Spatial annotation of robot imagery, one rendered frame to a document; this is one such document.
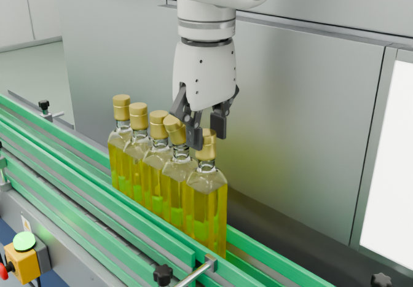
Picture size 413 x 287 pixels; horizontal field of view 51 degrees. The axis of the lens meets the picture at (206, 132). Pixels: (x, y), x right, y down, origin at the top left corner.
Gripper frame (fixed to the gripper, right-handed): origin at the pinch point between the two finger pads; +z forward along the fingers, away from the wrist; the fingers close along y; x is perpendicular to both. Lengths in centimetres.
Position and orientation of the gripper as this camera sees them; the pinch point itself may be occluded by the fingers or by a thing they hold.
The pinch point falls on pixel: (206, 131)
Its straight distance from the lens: 70.0
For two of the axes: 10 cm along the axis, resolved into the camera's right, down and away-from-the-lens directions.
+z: 0.0, 9.0, 4.3
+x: 7.2, 3.0, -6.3
